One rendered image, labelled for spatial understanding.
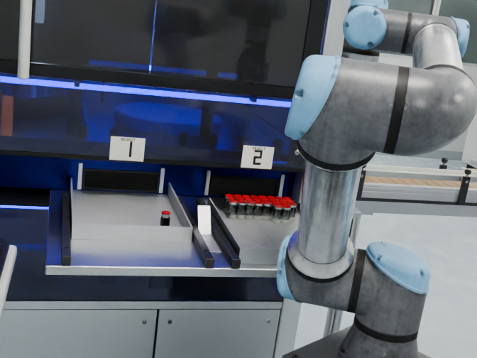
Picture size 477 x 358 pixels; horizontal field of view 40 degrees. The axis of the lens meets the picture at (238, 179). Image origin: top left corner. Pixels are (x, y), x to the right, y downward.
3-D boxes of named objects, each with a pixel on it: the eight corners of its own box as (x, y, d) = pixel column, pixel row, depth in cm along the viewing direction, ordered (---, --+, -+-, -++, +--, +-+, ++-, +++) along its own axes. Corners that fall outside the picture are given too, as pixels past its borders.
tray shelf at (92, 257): (50, 196, 170) (50, 189, 170) (302, 207, 189) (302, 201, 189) (45, 274, 126) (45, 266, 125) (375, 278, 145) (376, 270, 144)
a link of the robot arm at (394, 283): (422, 342, 113) (439, 270, 109) (344, 325, 115) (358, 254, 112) (418, 312, 124) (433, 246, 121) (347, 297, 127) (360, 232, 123)
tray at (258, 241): (206, 209, 170) (208, 197, 169) (300, 214, 177) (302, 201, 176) (238, 263, 138) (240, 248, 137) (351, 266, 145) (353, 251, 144)
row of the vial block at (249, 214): (226, 216, 166) (228, 199, 165) (292, 219, 171) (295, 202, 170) (228, 219, 164) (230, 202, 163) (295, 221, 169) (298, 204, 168)
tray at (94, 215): (69, 190, 171) (70, 177, 170) (168, 194, 178) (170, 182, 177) (71, 239, 140) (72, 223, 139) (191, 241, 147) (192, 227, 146)
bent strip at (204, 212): (194, 228, 155) (197, 204, 154) (206, 229, 156) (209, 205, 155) (207, 251, 142) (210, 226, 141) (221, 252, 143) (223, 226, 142)
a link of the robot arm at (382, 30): (409, 10, 114) (407, 11, 124) (345, 1, 116) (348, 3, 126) (401, 56, 116) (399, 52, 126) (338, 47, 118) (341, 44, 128)
